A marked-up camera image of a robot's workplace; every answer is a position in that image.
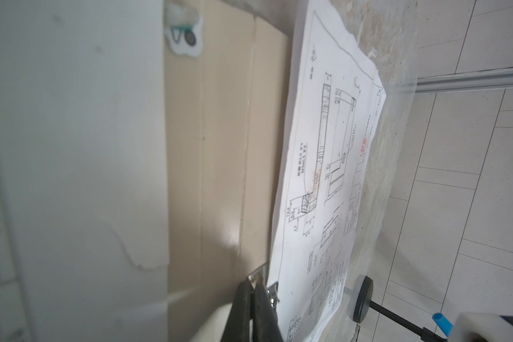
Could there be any printed drawing sheet top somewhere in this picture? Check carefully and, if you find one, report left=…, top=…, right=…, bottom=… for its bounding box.
left=0, top=1, right=169, bottom=341

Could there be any blue yellow toy microphone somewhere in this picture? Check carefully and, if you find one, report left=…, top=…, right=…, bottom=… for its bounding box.
left=431, top=311, right=513, bottom=342

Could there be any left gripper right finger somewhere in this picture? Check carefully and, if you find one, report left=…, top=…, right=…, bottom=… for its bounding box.
left=252, top=283, right=284, bottom=342

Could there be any beige cardboard folder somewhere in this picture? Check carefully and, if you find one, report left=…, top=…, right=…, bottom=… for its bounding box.
left=165, top=1, right=292, bottom=341

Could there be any metal folder clip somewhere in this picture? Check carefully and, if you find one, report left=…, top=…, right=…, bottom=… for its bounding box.
left=248, top=263, right=279, bottom=309

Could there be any printed drawing sheet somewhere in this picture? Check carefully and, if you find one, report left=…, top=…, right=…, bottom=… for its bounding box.
left=268, top=1, right=386, bottom=341
left=0, top=1, right=169, bottom=341

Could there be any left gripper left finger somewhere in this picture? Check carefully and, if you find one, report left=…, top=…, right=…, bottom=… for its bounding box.
left=221, top=279, right=253, bottom=342

